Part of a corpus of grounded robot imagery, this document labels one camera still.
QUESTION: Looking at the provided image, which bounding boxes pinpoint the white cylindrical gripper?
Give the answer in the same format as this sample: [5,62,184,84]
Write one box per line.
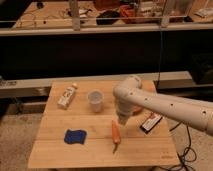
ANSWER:
[116,100,133,125]

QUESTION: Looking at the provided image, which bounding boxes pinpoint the orange pepper with green stem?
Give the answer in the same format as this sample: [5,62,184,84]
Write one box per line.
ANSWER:
[112,121,121,152]

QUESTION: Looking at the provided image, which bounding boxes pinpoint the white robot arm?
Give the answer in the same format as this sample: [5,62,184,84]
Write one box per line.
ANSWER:
[113,75,213,136]

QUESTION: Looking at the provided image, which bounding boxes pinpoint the orange ceramic bowl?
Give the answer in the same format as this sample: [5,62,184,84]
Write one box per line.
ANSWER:
[133,80,156,115]

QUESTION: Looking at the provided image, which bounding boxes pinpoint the clear plastic cup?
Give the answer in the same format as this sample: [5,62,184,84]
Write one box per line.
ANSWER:
[87,90,103,113]

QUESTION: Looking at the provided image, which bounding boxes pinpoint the wooden table board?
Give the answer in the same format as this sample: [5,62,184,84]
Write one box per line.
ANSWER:
[28,81,178,169]

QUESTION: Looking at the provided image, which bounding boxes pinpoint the blue sponge cloth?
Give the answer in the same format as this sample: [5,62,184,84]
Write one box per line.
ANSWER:
[64,130,87,144]

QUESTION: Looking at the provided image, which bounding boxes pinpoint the white plastic bottle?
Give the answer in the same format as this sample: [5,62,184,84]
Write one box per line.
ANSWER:
[57,83,78,109]

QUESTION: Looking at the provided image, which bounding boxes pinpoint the black box on right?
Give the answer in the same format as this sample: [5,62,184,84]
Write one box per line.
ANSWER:
[190,53,213,84]

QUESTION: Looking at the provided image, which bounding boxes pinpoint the black floor cables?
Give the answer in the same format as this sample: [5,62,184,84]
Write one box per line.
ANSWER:
[159,121,198,171]

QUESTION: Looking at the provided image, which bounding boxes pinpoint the metal shelf rail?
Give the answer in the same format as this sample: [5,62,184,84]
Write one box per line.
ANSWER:
[0,71,193,98]

